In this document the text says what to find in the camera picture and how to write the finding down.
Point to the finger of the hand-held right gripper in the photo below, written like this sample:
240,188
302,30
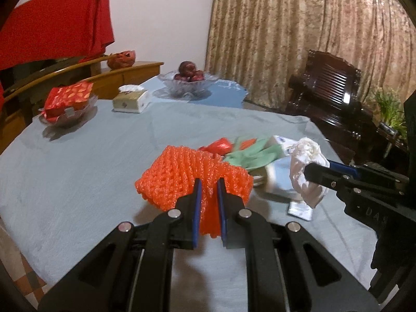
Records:
325,175
341,168

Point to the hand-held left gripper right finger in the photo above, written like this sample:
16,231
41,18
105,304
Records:
221,209

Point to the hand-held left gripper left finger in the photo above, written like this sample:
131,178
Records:
196,214

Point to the orange foam fruit net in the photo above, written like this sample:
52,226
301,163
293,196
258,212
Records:
182,172

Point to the dark wooden side table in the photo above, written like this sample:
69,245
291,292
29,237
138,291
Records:
364,143

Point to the small white sachet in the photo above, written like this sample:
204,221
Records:
300,209

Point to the white packet with blue print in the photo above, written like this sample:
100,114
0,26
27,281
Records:
282,143

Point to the green rubber glove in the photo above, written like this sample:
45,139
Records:
256,159
250,143

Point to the red plastic wrapper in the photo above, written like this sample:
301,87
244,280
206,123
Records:
217,146

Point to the green potted plant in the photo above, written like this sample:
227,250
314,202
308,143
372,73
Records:
388,107

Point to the dark wooden chair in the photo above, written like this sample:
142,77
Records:
328,87

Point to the grey tablecloth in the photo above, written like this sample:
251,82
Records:
97,169

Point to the light blue table cover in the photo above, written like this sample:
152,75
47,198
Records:
227,92

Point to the glass fruit bowl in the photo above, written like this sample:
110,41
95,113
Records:
187,87

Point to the tissue box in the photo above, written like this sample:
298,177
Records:
130,100

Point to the red apple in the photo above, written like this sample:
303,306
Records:
197,76
187,68
179,77

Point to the beige patterned curtain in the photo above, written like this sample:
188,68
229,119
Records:
292,22

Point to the wooden cabinet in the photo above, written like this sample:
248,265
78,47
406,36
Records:
130,74

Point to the red woven basket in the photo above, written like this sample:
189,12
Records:
121,60

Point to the red cloth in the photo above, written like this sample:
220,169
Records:
55,29

